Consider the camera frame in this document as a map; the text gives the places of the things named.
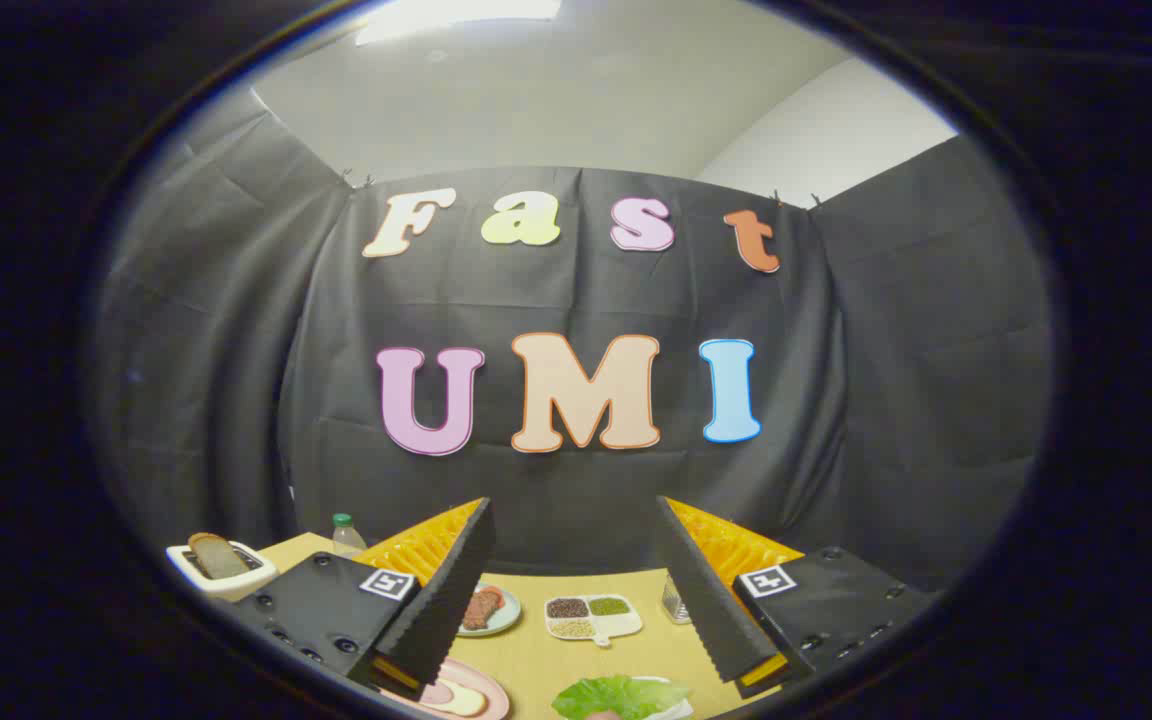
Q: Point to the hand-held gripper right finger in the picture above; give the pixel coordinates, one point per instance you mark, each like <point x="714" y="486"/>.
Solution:
<point x="706" y="600"/>

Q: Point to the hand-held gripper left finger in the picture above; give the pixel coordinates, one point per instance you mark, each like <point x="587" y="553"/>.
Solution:
<point x="446" y="600"/>

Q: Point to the green lettuce leaf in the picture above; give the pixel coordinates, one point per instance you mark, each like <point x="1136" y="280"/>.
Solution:
<point x="616" y="695"/>

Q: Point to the brown bread slice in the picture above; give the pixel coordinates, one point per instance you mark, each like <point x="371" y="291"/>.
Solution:
<point x="216" y="558"/>

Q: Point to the brown meat piece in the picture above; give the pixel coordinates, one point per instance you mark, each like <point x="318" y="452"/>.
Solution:
<point x="479" y="610"/>

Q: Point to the teal round plate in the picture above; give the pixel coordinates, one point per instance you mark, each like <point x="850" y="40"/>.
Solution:
<point x="508" y="618"/>

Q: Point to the white divided tray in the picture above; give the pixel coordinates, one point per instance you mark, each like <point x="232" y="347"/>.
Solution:
<point x="626" y="628"/>

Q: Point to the pink ham slice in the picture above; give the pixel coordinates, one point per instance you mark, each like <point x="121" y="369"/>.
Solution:
<point x="436" y="693"/>

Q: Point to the green beans pile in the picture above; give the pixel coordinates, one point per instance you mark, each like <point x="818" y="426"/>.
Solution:
<point x="609" y="606"/>

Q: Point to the pink round plate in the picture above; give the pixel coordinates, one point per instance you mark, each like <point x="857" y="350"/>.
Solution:
<point x="488" y="690"/>

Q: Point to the white bread slice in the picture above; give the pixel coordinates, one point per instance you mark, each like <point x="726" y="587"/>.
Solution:
<point x="466" y="702"/>

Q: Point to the small white plate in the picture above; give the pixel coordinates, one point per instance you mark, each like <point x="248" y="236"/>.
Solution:
<point x="681" y="712"/>

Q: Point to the clear water bottle green cap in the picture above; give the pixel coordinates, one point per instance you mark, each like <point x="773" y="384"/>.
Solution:
<point x="348" y="540"/>

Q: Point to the dark red beans pile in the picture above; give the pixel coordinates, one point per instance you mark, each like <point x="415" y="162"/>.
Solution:
<point x="567" y="608"/>

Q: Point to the yellow soybeans pile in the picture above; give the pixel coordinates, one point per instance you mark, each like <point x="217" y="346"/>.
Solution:
<point x="572" y="629"/>

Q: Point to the white toaster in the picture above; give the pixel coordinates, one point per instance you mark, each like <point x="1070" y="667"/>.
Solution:
<point x="236" y="583"/>

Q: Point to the black backdrop cloth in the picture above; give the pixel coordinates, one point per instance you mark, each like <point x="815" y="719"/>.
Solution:
<point x="576" y="290"/>

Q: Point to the ceiling light panel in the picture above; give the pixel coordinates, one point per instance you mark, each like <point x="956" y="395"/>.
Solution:
<point x="456" y="15"/>

